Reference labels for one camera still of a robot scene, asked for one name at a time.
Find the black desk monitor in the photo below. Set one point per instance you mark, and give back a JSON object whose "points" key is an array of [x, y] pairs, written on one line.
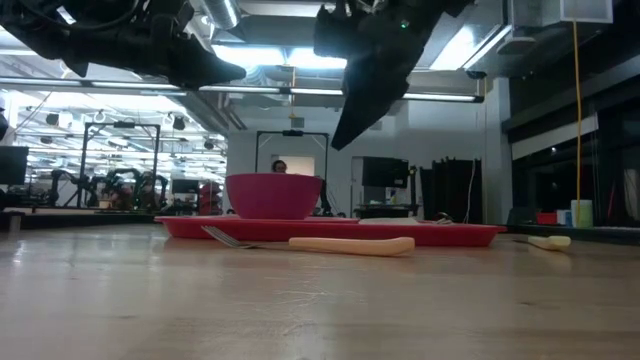
{"points": [[12, 165]]}

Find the red plastic bin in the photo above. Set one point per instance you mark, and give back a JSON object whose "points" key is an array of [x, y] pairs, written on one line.
{"points": [[546, 219]]}

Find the long ceiling light bar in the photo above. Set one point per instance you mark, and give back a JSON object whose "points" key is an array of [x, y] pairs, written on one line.
{"points": [[440, 97]]}

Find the red rack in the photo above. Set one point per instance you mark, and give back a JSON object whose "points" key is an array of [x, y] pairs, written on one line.
{"points": [[210, 197]]}

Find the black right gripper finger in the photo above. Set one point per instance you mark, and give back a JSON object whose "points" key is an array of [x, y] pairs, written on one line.
{"points": [[392, 90], [357, 105]]}

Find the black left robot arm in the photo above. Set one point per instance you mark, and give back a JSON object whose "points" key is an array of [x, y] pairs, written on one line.
{"points": [[25, 25]]}

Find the green and white cylinder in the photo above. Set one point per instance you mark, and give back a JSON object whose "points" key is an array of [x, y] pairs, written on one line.
{"points": [[587, 215]]}

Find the black gantry frame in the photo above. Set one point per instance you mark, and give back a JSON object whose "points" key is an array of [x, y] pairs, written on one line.
{"points": [[291, 133], [122, 125]]}

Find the black curtain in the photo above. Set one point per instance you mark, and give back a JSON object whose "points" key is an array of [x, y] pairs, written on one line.
{"points": [[450, 192]]}

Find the silver air duct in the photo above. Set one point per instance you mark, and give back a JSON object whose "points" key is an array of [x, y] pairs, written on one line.
{"points": [[225, 12]]}

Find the person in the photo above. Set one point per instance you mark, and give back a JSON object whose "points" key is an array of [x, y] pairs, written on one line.
{"points": [[279, 166]]}

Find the red plastic tray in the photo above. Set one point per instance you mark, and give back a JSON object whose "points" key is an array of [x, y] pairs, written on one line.
{"points": [[450, 235]]}

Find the magenta plastic bowl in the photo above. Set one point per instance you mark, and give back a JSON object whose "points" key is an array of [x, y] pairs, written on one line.
{"points": [[272, 197]]}

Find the black wall monitor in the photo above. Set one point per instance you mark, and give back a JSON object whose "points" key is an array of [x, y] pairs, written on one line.
{"points": [[385, 172]]}

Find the blue and white container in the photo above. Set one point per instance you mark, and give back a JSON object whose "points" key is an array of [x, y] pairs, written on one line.
{"points": [[564, 217]]}

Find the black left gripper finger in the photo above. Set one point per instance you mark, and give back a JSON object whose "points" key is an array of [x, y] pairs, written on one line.
{"points": [[200, 57], [200, 77]]}

